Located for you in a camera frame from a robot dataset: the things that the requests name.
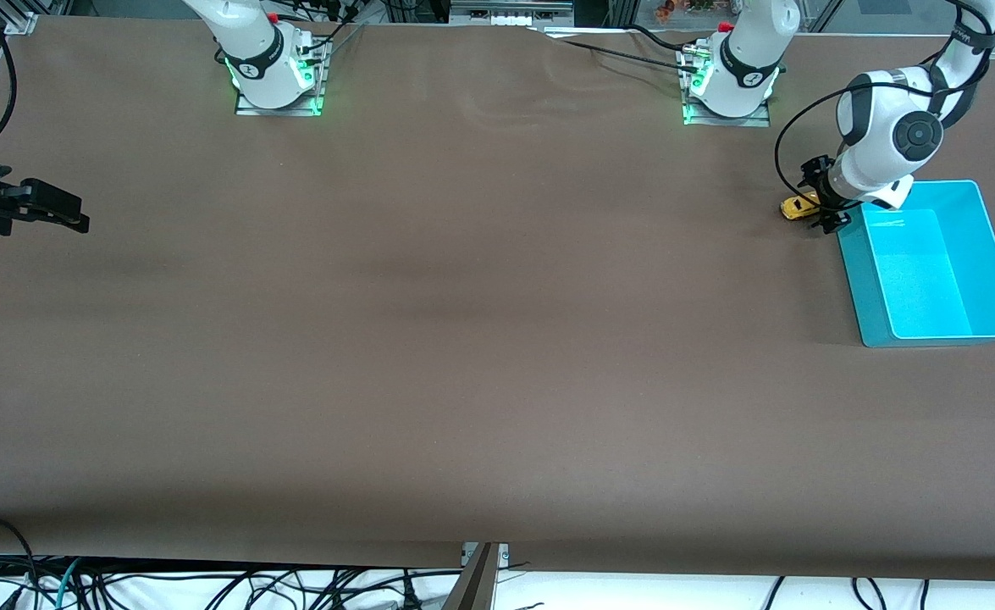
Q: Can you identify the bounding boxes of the turquoise plastic bin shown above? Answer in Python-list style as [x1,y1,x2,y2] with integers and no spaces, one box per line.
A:
[836,180,995,349]

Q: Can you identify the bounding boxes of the colourful background objects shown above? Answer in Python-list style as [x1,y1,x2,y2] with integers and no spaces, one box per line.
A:
[654,0,718,22]

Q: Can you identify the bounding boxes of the grey background device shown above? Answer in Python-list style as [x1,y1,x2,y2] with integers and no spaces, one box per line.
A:
[451,0,574,26]

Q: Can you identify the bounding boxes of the brown table mat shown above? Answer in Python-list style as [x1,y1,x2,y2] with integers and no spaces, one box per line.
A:
[0,15,995,581]

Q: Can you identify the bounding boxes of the grey diagonal metal bar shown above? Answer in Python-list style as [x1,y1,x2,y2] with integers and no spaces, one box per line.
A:
[442,544,498,610]

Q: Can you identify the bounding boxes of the left arm black hanging cable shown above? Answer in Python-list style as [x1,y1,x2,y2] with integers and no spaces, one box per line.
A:
[773,80,866,196]

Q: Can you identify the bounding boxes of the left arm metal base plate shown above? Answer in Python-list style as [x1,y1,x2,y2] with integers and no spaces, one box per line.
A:
[682,47,771,128]

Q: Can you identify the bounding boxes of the short black base cable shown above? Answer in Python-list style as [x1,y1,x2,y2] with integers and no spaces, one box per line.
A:
[628,24,701,53]

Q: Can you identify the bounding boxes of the long black base cable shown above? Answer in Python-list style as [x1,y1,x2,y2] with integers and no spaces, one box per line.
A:
[531,28,701,73]

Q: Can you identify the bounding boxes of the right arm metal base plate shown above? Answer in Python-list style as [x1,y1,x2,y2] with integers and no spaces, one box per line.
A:
[235,38,327,117]

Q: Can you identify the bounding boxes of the right arm base black cables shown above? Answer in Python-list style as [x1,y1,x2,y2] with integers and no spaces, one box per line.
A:
[281,0,367,56]

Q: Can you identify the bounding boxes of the teal floor cable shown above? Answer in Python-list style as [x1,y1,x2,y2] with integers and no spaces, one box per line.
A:
[55,557,85,610]

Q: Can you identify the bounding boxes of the silver metal bracket plate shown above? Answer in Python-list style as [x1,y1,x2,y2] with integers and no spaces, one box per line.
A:
[462,542,511,567]

